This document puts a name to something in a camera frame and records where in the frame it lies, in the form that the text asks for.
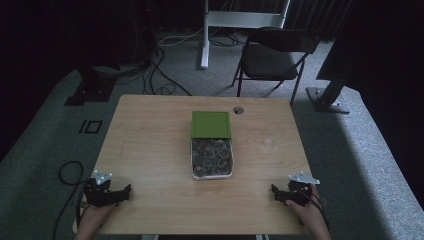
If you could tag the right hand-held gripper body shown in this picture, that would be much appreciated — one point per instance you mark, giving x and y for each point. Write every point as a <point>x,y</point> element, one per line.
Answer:
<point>300,190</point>

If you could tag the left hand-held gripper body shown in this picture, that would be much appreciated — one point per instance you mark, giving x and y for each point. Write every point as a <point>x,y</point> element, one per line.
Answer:
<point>96,194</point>

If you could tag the clear box with dark contents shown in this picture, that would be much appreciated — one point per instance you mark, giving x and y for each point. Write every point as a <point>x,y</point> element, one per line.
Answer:
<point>211,157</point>

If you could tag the green box lid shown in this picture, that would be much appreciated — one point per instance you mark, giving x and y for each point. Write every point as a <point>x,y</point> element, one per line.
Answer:
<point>211,124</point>

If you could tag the person's left hand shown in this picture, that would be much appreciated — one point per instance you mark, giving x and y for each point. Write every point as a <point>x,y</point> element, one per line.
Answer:
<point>95,216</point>

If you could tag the person's right hand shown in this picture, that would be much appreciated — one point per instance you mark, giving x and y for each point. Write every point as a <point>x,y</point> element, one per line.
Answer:
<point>308,211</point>

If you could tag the black stand with bolted foot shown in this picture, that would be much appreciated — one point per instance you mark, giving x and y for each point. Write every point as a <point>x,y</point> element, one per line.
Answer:
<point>330,90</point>

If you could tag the black folding chair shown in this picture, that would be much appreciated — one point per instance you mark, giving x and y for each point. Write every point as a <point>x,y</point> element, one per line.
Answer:
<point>271,60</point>

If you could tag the white metal stand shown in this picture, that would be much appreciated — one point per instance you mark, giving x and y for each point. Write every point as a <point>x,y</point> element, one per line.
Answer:
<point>233,18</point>

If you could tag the black stand with base plate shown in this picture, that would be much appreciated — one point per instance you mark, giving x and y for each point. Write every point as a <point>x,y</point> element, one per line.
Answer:
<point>91,88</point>

